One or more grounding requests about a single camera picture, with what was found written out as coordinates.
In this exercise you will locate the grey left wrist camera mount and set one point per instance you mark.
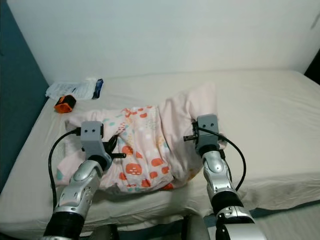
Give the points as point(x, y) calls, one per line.
point(92, 134)

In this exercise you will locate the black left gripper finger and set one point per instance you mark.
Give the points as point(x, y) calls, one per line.
point(112, 145)
point(119, 156)

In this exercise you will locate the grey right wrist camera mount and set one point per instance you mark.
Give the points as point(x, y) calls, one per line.
point(208, 125)

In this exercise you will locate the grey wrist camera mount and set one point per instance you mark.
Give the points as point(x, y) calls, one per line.
point(92, 134)
point(208, 125)

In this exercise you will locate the pink patterned pillow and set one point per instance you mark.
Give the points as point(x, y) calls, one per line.
point(145, 145)

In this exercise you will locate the white bed mattress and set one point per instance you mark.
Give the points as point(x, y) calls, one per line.
point(270, 130)

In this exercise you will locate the orange and black device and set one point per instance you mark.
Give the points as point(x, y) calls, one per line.
point(65, 104)

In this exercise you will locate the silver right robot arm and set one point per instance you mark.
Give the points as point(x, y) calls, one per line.
point(217, 172)

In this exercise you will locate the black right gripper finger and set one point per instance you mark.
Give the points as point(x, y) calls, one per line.
point(189, 138)

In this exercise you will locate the white plastic packet blue end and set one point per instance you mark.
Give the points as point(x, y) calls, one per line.
point(70, 90)

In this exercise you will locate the grey right robot leg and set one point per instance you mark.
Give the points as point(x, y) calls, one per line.
point(195, 230)

